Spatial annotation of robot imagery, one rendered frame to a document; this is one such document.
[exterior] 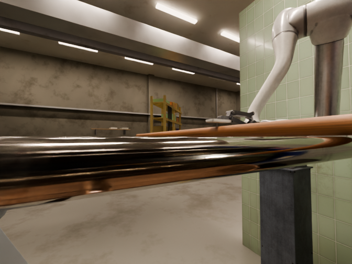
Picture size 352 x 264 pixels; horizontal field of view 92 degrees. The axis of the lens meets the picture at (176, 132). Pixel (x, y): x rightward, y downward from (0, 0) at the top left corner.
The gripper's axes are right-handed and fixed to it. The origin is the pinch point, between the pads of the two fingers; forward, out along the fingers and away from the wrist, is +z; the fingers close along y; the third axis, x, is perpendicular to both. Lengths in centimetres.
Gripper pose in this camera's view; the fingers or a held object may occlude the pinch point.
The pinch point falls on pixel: (217, 132)
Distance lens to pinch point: 49.3
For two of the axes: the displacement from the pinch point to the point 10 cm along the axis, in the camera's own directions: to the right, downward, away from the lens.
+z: -8.8, -0.1, -4.8
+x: -4.8, 0.3, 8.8
